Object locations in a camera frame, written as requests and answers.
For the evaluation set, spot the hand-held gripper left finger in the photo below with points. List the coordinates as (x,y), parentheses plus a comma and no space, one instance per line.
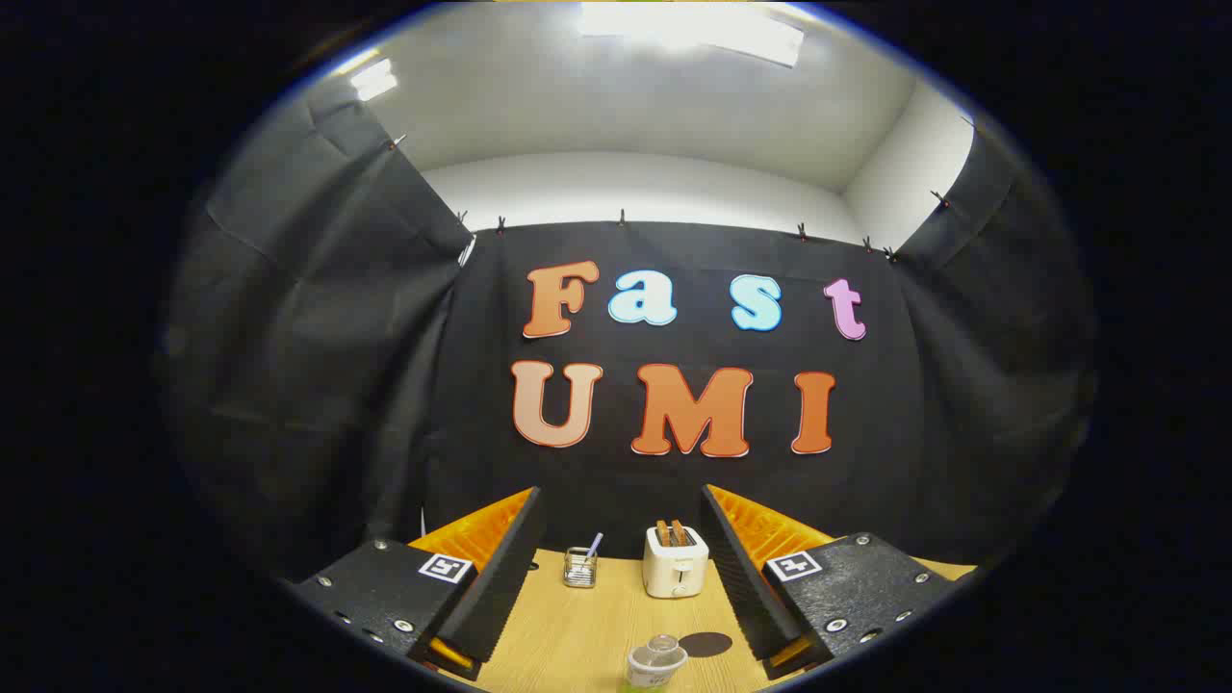
(500,587)

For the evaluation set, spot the white pen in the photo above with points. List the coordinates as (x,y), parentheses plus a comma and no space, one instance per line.
(595,545)

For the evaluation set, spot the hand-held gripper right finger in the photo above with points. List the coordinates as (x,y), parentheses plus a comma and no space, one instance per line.
(746,587)

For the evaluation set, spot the brown toast slice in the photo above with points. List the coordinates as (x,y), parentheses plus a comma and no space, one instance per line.
(680,532)
(662,534)

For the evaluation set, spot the wooden table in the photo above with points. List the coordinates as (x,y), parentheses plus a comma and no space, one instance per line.
(577,635)

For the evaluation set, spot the clear juice bottle green label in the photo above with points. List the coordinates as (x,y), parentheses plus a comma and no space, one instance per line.
(654,664)

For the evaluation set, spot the white toaster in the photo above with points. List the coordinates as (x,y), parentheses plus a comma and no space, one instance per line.
(674,568)

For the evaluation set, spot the large ceiling light panel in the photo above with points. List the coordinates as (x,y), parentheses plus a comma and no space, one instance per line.
(693,29)

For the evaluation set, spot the small ceiling light panel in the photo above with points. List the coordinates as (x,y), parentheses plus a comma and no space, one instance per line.
(373,79)

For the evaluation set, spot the dark brown round coaster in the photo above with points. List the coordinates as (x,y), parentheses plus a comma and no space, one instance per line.
(710,644)

